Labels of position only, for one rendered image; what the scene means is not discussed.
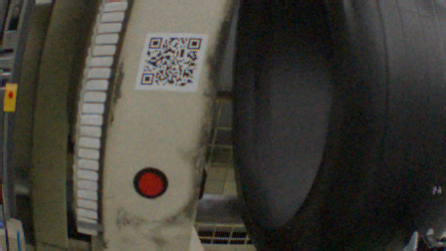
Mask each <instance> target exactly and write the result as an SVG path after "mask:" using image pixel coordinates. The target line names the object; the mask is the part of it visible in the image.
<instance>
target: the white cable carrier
mask: <svg viewBox="0 0 446 251"><path fill-rule="evenodd" d="M102 1H103V4H101V6H100V10H99V11H100V14H99V15H98V17H97V19H96V21H97V24H96V26H95V28H94V34H93V36H92V38H91V42H92V44H91V45H90V47H89V51H88V53H89V55H88V56H87V59H86V63H87V64H86V67H85V70H84V75H85V77H84V78H83V80H82V86H83V88H82V89H81V92H80V97H81V100H80V101H79V110H78V114H77V119H78V121H77V132H76V134H75V140H76V143H75V152H76V153H74V161H75V162H74V167H73V170H74V175H73V180H74V184H73V187H74V194H73V198H74V202H73V204H74V209H75V214H76V216H77V219H78V220H83V221H85V222H91V223H97V224H102V223H101V215H100V214H99V213H98V212H96V210H97V206H98V204H97V199H98V196H97V190H98V189H97V187H98V184H97V179H98V176H99V175H98V169H99V163H98V159H99V156H100V153H99V148H100V143H101V141H100V136H101V125H102V123H103V116H102V114H103V113H104V110H105V105H104V102H105V101H106V97H107V93H106V90H107V89H108V85H109V81H108V79H109V78H111V79H113V76H114V70H115V65H114V64H112V55H113V54H114V52H115V49H116V46H115V43H116V42H117V39H118V31H120V28H121V21H122V20H123V17H124V13H123V12H124V10H125V9H126V7H127V1H126V0H102ZM77 227H78V231H79V232H80V233H86V234H91V235H97V236H98V231H97V230H92V229H87V228H81V227H79V226H77Z"/></svg>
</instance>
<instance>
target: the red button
mask: <svg viewBox="0 0 446 251"><path fill-rule="evenodd" d="M138 184H139V188H140V190H141V191H142V192H143V193H145V194H148V195H155V194H157V193H159V192H160V191H161V188H162V182H161V179H160V177H159V176H158V175H157V174H155V173H150V172H147V173H145V174H143V175H142V176H141V177H140V180H139V183H138Z"/></svg>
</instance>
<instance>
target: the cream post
mask: <svg viewBox="0 0 446 251"><path fill-rule="evenodd" d="M126 1H127V7H126V9H125V10H124V12H123V13H124V17H123V20H122V21H121V28H120V31H118V39H117V42H116V43H115V46H116V49H115V52H114V54H113V55H112V64H114V65H115V70H114V76H113V79H111V78H109V79H108V81H109V85H108V89H107V90H106V93H107V97H106V101H105V102H104V105H105V110H104V113H103V114H102V116H103V123H102V125H101V136H100V141H101V143H100V148H99V153H100V156H99V159H98V163H99V169H98V175H99V176H98V179H97V184H98V187H97V189H98V190H97V196H98V199H97V204H98V206H97V209H98V213H99V214H100V215H101V223H102V225H103V226H104V228H103V231H104V232H100V231H99V230H97V231H98V236H97V235H92V241H93V242H92V245H93V247H92V249H93V251H189V248H190V245H191V237H192V232H193V228H194V225H193V224H194V218H195V214H196V210H197V205H198V201H197V200H198V195H199V190H200V185H201V179H202V174H203V169H204V164H205V158H206V153H207V147H208V141H209V136H210V131H211V124H212V113H213V108H214V104H216V100H217V97H218V92H219V87H220V81H221V75H222V70H223V65H224V60H225V55H226V50H227V45H228V40H229V36H230V31H231V26H232V22H233V18H234V13H235V4H236V0H126ZM146 33H152V34H153V33H174V34H175V33H185V34H192V33H197V34H209V35H208V40H207V45H206V50H205V54H204V55H203V61H202V66H201V72H200V77H199V83H198V88H197V92H185V91H176V92H172V91H158V90H147V91H144V90H135V89H134V86H135V83H136V80H137V74H138V68H139V62H140V61H141V56H142V50H143V46H144V45H145V38H146ZM147 172H150V173H155V174H157V175H158V176H159V177H160V179H161V182H162V188H161V191H160V192H159V193H157V194H155V195H148V194H145V193H143V192H142V191H141V190H140V188H139V184H138V183H139V180H140V177H141V176H142V175H143V174H145V173H147Z"/></svg>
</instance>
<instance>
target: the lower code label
mask: <svg viewBox="0 0 446 251"><path fill-rule="evenodd" d="M208 35H209V34H197V33H192V34H185V33H175V34H174V33H153V34H152V33H146V38H145V45H144V46H143V50H142V56H141V61H140V62H139V68H138V74H137V80H136V83H135V86H134V89H135V90H144V91H147V90H158V91H172V92H176V91H185V92H197V88H198V83H199V77H200V72H201V66H202V61H203V55H204V54H205V50H206V45H207V40H208Z"/></svg>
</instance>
